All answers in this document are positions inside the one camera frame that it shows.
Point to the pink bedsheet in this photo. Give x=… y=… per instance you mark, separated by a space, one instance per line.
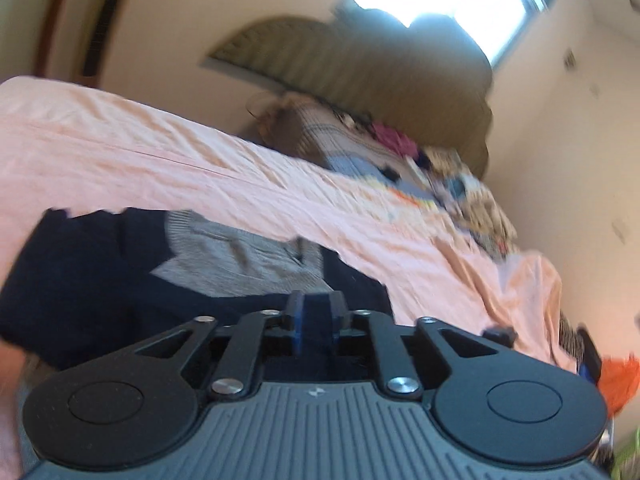
x=200 y=160

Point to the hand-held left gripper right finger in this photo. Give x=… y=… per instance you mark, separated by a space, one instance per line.
x=320 y=321

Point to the olive padded headboard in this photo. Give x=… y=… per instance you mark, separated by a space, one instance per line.
x=400 y=70

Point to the navy and grey sweater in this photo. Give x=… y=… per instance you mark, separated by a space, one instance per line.
x=100 y=270

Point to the dark striped cloth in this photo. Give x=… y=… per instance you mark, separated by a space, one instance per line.
x=575 y=345

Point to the green cloth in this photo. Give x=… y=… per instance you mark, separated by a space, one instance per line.
x=627 y=460

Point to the pile of colourful clothes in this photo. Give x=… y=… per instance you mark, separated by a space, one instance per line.
x=350 y=140

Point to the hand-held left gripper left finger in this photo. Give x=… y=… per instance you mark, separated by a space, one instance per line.
x=297 y=322

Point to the orange cloth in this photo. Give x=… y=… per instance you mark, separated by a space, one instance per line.
x=620 y=380

